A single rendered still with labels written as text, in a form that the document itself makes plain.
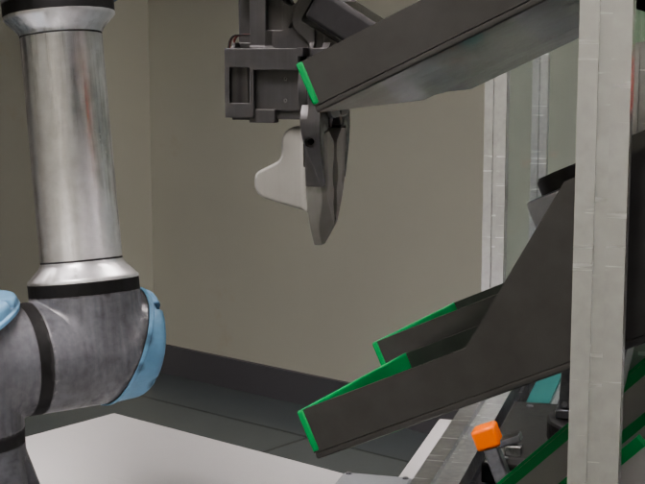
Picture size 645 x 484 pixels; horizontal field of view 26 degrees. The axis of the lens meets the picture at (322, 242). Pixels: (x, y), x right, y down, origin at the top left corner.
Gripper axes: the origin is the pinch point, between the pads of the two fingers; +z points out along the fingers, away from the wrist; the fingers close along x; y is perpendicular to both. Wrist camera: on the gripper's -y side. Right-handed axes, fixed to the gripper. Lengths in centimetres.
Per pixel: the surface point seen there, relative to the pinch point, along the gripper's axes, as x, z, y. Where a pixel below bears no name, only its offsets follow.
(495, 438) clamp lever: -4.0, 16.9, -12.6
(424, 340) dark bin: 28.3, 2.0, -13.2
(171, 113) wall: -418, 17, 178
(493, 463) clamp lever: -4.3, 19.0, -12.5
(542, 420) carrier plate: -44, 26, -12
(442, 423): -78, 37, 5
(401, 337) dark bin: 28.1, 1.9, -11.8
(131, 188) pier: -414, 47, 194
